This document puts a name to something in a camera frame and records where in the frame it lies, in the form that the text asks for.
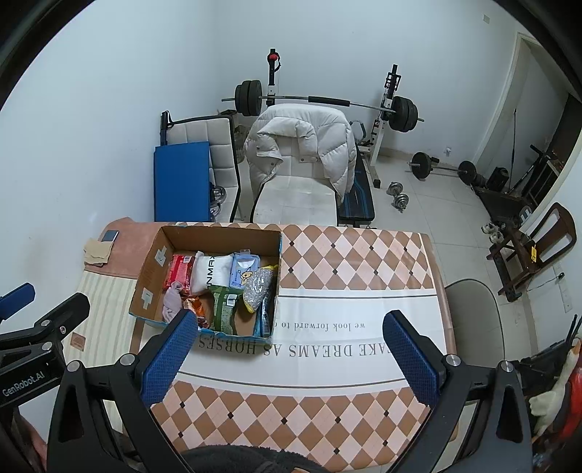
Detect cardboard box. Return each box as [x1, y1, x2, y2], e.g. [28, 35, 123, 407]
[128, 223, 283, 349]

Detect black cable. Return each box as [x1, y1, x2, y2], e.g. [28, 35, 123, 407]
[530, 272, 565, 290]

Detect short barbell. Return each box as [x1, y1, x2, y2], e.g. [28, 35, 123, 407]
[408, 152, 478, 186]

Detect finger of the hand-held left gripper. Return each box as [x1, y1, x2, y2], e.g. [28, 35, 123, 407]
[0, 283, 36, 321]
[0, 292, 90, 362]

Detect barbell with black plates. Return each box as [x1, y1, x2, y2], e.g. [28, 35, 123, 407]
[222, 80, 424, 132]

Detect cream striped mat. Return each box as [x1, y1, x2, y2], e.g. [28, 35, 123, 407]
[61, 270, 146, 437]

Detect black box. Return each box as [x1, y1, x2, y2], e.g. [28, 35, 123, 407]
[486, 167, 509, 192]

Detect white puffer jacket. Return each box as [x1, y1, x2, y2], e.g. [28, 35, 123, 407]
[244, 104, 358, 203]

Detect grey cloth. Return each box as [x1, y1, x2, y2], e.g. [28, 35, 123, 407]
[162, 281, 185, 325]

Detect chrome weight plates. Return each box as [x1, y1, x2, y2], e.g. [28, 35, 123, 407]
[208, 184, 228, 220]

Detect white goose plush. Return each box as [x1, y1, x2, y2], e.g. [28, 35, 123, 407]
[529, 339, 582, 438]

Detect white soft packet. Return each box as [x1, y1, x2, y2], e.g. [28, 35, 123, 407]
[190, 251, 235, 292]

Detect light blue tissue packet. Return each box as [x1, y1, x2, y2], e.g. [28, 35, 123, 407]
[228, 250, 261, 289]

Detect long blue packet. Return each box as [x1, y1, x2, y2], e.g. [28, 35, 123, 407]
[254, 291, 276, 340]

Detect person's left hand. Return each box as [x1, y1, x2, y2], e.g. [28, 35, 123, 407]
[11, 412, 48, 460]

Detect red bag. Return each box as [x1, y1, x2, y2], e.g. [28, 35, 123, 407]
[557, 364, 582, 440]

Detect weight bench with rack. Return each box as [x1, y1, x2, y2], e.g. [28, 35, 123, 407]
[266, 48, 401, 228]

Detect red soft packet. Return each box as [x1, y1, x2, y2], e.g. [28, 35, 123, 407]
[164, 255, 195, 289]

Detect white tufted chair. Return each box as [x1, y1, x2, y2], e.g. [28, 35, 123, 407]
[160, 110, 242, 223]

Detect beige cloth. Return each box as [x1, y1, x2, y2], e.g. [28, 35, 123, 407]
[83, 239, 114, 267]

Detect checkered tablecloth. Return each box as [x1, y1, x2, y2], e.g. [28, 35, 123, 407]
[132, 221, 458, 467]

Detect pink mat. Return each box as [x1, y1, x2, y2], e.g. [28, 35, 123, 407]
[84, 217, 160, 280]

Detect brown wooden chair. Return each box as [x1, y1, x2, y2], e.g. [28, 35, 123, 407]
[486, 202, 577, 303]

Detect grey round chair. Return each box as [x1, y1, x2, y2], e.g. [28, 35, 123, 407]
[443, 279, 505, 365]

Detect green soft packet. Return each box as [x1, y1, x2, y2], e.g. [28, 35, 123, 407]
[210, 286, 244, 333]

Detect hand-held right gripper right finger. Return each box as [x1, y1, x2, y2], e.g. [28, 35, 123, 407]
[382, 310, 533, 473]

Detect orange snack packet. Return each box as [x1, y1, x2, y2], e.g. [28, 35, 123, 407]
[182, 293, 214, 330]

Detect black pole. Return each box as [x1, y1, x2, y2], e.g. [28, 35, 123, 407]
[508, 108, 519, 194]

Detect blue folder board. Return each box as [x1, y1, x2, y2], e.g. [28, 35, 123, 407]
[154, 142, 212, 223]

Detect black exercise machine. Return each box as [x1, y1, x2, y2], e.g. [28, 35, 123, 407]
[473, 144, 561, 228]

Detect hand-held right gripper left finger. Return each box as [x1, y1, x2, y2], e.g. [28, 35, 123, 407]
[48, 308, 201, 473]

